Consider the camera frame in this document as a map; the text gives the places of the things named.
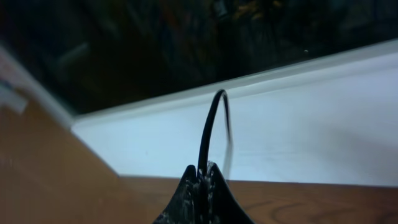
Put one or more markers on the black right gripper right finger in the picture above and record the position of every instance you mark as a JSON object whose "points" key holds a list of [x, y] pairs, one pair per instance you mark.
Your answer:
{"points": [[218, 204]]}

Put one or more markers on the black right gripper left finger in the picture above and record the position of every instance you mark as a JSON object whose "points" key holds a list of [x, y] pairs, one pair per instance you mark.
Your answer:
{"points": [[181, 208]]}

